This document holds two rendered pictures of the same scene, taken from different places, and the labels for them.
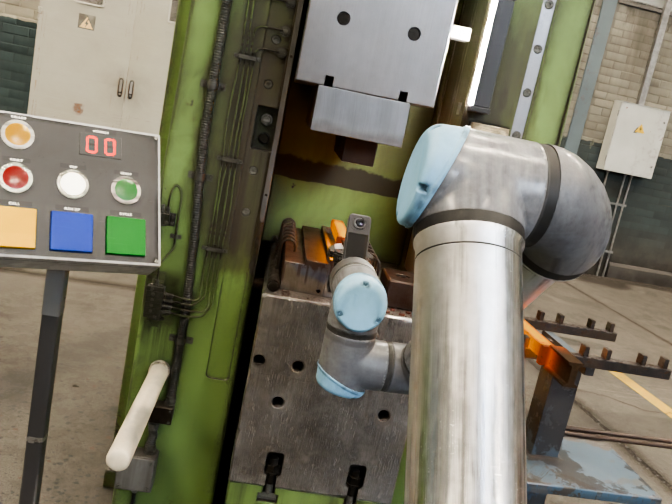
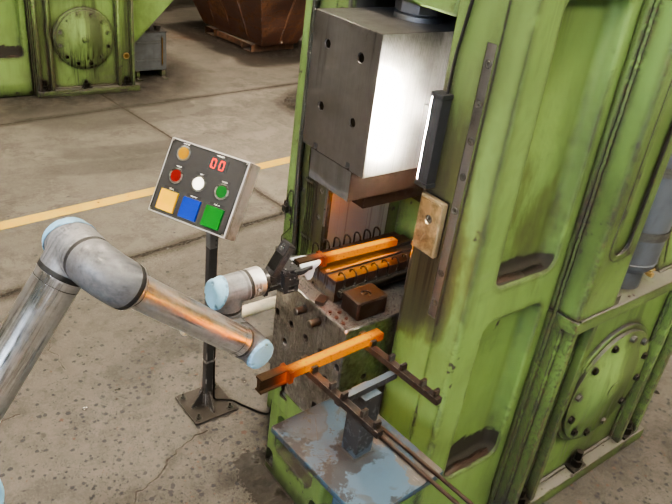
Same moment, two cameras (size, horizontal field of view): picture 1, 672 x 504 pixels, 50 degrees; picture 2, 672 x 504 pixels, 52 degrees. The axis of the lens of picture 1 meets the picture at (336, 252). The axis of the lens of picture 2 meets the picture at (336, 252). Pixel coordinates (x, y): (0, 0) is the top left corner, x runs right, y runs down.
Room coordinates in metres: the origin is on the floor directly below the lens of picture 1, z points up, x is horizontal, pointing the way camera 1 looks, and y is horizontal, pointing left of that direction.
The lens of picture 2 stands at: (0.51, -1.59, 2.13)
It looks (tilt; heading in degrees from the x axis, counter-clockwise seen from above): 29 degrees down; 55
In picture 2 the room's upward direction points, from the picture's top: 8 degrees clockwise
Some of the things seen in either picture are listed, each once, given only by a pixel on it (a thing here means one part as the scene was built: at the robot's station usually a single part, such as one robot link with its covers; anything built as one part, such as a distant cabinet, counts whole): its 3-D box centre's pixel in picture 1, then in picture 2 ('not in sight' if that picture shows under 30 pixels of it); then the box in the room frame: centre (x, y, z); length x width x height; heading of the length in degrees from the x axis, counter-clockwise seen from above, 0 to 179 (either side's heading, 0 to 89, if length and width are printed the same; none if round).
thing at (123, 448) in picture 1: (141, 410); (234, 314); (1.42, 0.34, 0.62); 0.44 x 0.05 x 0.05; 6
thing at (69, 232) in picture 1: (71, 232); (189, 209); (1.30, 0.49, 1.01); 0.07 x 0.05 x 0.07; 121
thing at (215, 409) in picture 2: not in sight; (206, 395); (1.41, 0.56, 0.05); 0.22 x 0.22 x 0.09; 6
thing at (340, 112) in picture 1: (352, 113); (382, 164); (1.76, 0.03, 1.32); 0.42 x 0.20 x 0.10; 6
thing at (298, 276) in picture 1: (323, 257); (366, 261); (1.76, 0.03, 0.96); 0.42 x 0.20 x 0.09; 6
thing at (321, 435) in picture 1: (323, 358); (367, 332); (1.77, -0.02, 0.69); 0.56 x 0.38 x 0.45; 6
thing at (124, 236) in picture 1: (125, 237); (212, 217); (1.35, 0.40, 1.01); 0.07 x 0.05 x 0.07; 121
